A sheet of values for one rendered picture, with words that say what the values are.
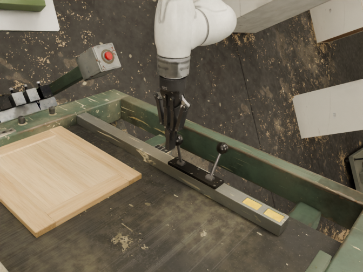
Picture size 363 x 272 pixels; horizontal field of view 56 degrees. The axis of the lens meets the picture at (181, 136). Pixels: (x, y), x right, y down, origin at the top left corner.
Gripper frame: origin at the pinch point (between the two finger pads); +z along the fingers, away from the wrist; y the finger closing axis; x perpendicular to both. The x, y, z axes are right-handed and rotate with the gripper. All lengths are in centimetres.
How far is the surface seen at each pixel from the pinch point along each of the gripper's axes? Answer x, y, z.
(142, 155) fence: 3.4, -16.2, 14.8
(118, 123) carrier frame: 29, -62, 27
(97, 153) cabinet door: -6.9, -29.0, 15.0
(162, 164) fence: 3.4, -6.5, 14.0
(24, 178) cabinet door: -31.9, -33.3, 15.4
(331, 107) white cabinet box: 350, -48, 111
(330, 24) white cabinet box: 483, -117, 36
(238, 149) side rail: 27.9, 8.3, 11.9
